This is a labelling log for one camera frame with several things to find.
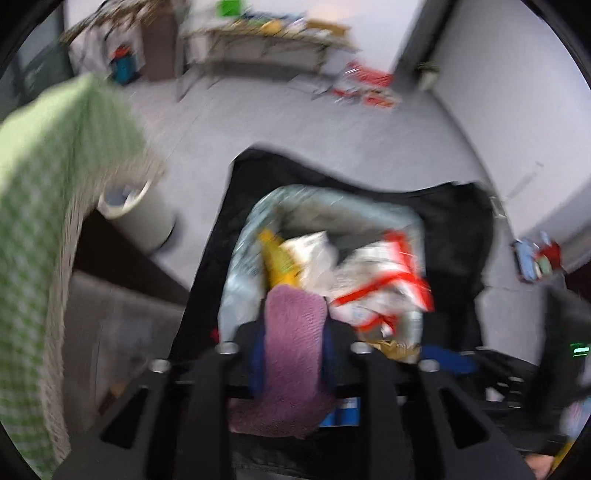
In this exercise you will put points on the brown cabinet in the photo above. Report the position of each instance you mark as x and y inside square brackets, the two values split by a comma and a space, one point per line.
[159, 46]

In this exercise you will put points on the row of hanging dried food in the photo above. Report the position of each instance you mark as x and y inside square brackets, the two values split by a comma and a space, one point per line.
[106, 16]

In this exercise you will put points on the small potted plant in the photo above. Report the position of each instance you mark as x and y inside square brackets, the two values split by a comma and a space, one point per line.
[428, 76]

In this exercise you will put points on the red white snack packet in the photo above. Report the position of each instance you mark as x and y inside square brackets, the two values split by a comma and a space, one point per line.
[383, 281]

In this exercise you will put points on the green box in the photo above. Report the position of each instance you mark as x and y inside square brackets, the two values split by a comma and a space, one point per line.
[231, 7]

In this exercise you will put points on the translucent trash bag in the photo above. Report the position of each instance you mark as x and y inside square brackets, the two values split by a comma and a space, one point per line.
[244, 267]

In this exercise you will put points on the yellow snack packet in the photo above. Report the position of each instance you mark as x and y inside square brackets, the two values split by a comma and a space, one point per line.
[277, 263]

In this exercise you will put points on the purple knitted cloth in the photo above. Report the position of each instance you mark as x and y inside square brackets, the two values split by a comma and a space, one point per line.
[293, 350]

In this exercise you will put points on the cardboard box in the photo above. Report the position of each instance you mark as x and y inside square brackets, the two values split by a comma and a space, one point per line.
[325, 26]

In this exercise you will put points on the blue box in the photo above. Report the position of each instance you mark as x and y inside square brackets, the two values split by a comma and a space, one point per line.
[526, 261]

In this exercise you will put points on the red blue container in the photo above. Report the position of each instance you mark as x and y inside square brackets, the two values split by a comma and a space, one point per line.
[123, 64]

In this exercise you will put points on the white waste bin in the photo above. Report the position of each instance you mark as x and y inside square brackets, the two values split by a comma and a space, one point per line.
[143, 221]

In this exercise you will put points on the pale green white wrapper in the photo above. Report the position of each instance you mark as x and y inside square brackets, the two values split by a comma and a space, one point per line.
[309, 258]

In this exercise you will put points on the green checked tablecloth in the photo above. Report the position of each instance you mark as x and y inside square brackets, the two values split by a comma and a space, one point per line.
[51, 207]

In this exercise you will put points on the sliding glass door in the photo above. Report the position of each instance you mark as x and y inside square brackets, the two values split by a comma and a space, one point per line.
[37, 69]

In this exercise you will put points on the folding table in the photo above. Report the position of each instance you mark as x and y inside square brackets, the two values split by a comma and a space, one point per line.
[268, 44]

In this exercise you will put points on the red box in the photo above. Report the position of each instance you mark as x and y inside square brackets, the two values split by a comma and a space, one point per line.
[549, 256]

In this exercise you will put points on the gold snack packet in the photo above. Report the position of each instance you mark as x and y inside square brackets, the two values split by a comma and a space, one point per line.
[397, 351]

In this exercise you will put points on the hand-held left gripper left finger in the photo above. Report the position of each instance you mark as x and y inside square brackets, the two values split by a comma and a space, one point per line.
[194, 406]

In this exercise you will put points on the red plastic basket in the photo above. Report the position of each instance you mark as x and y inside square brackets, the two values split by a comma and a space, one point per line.
[371, 74]

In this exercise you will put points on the metal drying rack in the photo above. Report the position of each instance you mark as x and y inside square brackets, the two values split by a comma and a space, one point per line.
[182, 87]

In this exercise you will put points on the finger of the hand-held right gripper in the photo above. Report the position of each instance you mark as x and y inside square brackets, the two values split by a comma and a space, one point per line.
[450, 362]

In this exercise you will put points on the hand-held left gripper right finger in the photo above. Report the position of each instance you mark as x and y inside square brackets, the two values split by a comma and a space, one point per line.
[392, 415]

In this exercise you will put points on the black fabric bag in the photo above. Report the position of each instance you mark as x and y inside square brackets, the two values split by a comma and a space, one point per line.
[452, 230]

